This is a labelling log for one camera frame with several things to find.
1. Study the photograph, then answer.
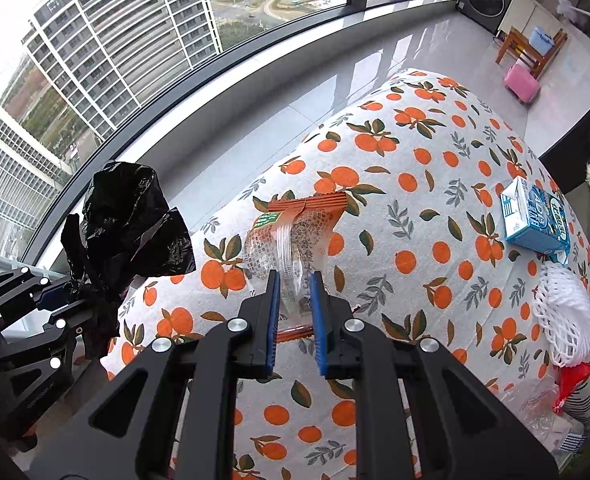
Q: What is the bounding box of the black plastic bag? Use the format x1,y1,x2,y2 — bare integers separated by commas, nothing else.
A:
60,162,196,359

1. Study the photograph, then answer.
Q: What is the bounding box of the clear orange snack wrapper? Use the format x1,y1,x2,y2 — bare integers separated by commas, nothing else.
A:
243,192,348,337

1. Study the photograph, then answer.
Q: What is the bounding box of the red plastic wrapper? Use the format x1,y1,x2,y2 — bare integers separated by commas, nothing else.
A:
552,362,590,414

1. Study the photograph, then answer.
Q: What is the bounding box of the white foam fruit net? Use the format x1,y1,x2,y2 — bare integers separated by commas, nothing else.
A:
534,261,590,367

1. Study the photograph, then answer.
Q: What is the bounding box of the blue white milk carton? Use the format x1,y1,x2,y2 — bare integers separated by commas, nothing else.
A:
500,177,570,264

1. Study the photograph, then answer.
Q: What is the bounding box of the orange fruit print tablecloth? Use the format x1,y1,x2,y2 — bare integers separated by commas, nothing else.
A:
99,67,590,480

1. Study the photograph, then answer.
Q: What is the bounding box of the pink plastic stool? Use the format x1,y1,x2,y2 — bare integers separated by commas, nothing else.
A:
503,64,540,104

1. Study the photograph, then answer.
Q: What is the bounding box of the wooden chair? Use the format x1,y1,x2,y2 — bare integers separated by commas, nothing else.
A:
496,27,568,79

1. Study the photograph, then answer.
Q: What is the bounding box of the blue plastic basin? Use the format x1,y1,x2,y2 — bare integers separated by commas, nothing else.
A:
529,26,554,56

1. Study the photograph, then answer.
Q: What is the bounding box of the dark window frame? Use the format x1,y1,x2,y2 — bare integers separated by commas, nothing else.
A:
22,0,446,264

